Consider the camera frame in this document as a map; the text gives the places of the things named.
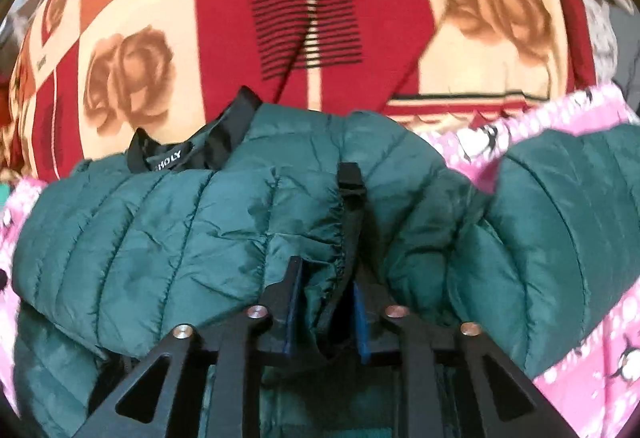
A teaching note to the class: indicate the dark green puffer jacket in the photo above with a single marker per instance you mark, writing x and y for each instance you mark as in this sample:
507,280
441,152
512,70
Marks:
165,238

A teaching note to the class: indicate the pink penguin print blanket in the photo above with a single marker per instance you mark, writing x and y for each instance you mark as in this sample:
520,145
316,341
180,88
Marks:
600,368

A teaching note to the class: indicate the rose print checked blanket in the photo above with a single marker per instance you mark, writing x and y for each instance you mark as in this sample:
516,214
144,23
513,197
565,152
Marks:
380,18

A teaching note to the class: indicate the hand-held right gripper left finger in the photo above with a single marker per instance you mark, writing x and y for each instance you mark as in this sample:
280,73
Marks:
294,303

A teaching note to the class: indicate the grey cloth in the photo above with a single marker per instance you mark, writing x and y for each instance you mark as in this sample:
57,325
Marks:
602,38

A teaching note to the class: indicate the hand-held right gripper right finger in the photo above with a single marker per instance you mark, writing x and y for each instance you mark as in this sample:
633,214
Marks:
361,320

